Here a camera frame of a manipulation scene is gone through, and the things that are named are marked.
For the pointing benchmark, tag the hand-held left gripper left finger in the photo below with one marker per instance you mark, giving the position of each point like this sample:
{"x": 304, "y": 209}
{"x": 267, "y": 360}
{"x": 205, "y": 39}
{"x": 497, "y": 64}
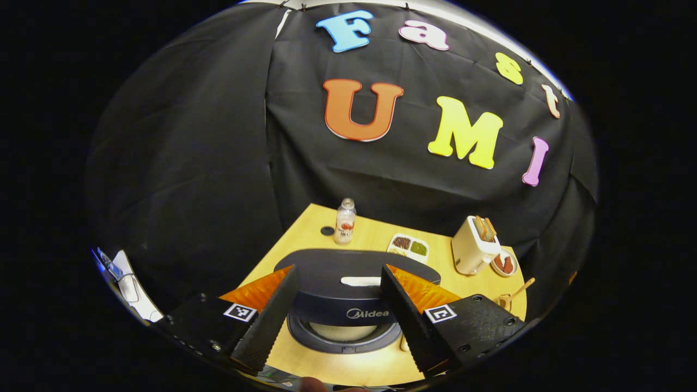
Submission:
{"x": 272, "y": 321}

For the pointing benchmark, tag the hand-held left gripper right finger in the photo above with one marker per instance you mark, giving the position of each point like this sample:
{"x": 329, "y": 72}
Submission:
{"x": 408, "y": 321}

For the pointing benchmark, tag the dark grey rice cooker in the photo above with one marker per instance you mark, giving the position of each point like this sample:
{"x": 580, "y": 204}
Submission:
{"x": 337, "y": 267}

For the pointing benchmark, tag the wooden spoon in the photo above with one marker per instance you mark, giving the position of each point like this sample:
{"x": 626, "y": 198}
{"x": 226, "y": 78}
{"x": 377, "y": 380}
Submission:
{"x": 523, "y": 288}

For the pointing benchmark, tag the white divided bean dish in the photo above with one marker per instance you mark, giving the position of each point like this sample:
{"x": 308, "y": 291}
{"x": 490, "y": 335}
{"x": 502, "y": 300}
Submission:
{"x": 408, "y": 246}

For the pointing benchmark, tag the white toaster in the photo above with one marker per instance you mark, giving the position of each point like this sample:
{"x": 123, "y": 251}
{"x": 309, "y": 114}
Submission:
{"x": 471, "y": 250}

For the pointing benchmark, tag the black bottle cap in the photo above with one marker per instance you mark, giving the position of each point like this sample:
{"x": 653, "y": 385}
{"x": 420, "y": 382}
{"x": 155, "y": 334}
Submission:
{"x": 327, "y": 230}

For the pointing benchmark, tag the small plate with red food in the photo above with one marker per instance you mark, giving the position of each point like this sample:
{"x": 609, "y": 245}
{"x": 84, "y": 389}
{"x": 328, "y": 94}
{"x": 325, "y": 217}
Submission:
{"x": 505, "y": 264}

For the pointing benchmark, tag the small clear red-label bottle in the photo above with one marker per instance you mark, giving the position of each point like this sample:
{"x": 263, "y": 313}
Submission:
{"x": 345, "y": 226}

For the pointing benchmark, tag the white side table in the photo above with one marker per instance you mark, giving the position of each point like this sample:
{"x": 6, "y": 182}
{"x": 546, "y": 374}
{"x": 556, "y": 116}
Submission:
{"x": 139, "y": 299}

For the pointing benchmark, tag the black backdrop cloth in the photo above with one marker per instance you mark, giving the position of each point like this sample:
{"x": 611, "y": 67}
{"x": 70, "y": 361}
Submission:
{"x": 218, "y": 136}

